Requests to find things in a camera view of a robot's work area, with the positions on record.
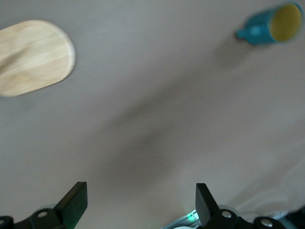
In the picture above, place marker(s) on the wooden mug rack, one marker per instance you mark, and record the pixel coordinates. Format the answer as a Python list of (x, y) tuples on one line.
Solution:
[(35, 57)]

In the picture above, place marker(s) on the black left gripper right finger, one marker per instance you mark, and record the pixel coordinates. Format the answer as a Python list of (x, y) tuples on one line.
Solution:
[(207, 207)]

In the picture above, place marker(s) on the teal mug with yellow inside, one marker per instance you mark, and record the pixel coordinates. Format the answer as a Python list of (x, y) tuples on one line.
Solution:
[(259, 32)]

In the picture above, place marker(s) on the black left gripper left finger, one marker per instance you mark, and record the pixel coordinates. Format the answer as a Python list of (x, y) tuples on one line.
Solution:
[(69, 205)]

